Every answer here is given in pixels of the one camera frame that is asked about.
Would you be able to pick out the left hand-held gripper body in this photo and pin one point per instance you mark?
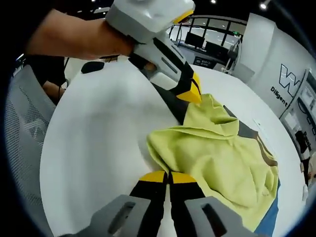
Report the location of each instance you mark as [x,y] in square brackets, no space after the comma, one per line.
[143,17]

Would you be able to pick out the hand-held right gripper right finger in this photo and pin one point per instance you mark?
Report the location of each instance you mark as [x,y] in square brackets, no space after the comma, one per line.
[185,197]

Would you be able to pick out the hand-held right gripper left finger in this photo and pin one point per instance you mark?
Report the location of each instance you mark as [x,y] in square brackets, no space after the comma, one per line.
[148,195]

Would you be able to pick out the yellow grey blue garment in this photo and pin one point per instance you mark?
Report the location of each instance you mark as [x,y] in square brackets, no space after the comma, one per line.
[209,153]

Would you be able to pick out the person's left hand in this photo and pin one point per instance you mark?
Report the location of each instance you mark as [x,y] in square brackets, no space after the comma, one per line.
[113,42]

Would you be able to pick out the black computer monitor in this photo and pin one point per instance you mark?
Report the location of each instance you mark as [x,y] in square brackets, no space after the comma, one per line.
[194,39]
[215,49]

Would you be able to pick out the black cabinet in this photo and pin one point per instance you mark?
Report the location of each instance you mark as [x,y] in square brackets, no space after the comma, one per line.
[205,61]

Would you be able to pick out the black oval pad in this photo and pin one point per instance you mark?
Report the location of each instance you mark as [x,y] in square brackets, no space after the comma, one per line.
[92,67]

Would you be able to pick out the person's leg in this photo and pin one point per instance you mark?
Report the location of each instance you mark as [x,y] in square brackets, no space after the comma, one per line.
[53,90]

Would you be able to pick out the person's dark shirt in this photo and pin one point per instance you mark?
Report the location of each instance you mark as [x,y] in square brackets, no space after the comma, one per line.
[44,69]

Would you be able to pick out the black folded cloth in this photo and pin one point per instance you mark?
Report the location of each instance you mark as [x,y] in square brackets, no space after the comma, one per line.
[302,140]

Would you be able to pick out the grey metal shelving unit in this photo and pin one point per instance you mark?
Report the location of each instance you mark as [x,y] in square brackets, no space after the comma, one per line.
[306,84]

